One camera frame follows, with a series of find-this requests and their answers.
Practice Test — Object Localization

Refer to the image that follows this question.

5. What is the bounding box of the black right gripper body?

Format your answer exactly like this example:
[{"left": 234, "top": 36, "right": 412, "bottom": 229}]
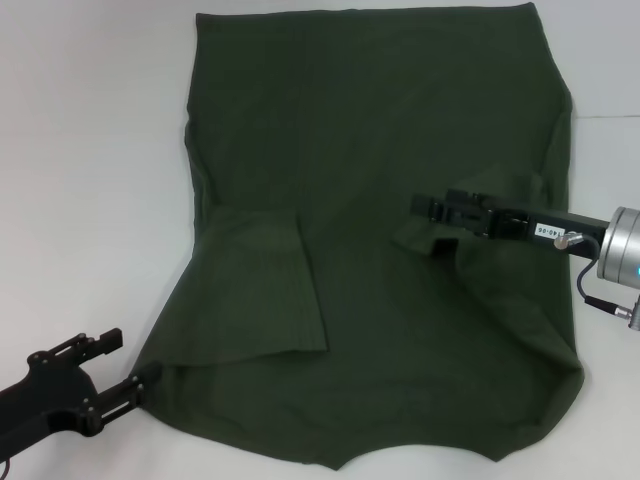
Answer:
[{"left": 442, "top": 188, "right": 612, "bottom": 261}]

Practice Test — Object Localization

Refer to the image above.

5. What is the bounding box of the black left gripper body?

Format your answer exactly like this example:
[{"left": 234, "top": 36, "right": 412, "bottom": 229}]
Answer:
[{"left": 0, "top": 349, "right": 101, "bottom": 446}]

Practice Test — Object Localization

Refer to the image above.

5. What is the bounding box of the dark green shirt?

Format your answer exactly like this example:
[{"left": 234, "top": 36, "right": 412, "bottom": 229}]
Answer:
[{"left": 134, "top": 2, "right": 586, "bottom": 474}]

